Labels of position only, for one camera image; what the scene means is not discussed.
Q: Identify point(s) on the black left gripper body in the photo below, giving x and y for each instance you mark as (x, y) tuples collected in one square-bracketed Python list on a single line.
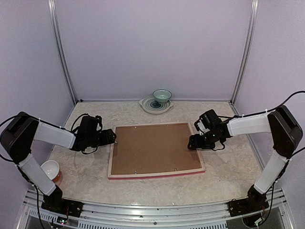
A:
[(94, 142)]

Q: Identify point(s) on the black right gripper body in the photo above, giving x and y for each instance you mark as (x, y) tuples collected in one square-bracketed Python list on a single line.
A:
[(207, 142)]

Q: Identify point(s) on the wooden picture frame red edge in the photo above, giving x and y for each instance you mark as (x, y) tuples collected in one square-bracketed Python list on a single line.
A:
[(157, 175)]

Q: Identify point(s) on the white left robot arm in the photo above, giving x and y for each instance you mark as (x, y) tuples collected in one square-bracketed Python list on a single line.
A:
[(23, 129)]

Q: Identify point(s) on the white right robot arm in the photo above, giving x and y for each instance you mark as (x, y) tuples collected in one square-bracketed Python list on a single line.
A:
[(278, 124)]

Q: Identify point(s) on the white plate green rings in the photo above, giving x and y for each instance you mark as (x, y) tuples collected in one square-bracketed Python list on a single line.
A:
[(152, 107)]

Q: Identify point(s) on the white bowl orange outside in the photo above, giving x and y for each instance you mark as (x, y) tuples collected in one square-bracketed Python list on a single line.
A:
[(52, 170)]

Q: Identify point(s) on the green ceramic bowl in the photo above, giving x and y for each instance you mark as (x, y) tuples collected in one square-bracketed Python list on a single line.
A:
[(162, 96)]

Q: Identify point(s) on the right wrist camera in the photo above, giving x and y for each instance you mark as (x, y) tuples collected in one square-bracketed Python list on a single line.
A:
[(199, 126)]

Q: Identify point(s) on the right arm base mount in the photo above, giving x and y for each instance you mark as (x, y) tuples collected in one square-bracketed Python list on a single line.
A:
[(247, 205)]

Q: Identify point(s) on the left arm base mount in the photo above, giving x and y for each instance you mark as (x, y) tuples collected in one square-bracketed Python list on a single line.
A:
[(63, 206)]

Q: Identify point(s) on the right aluminium corner post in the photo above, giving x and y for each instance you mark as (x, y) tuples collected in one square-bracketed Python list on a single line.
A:
[(246, 51)]

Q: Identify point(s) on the aluminium corner post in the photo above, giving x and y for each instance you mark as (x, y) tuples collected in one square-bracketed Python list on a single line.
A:
[(60, 50), (246, 51)]

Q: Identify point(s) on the left aluminium corner post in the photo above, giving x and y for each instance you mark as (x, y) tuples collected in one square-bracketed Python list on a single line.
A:
[(60, 50)]

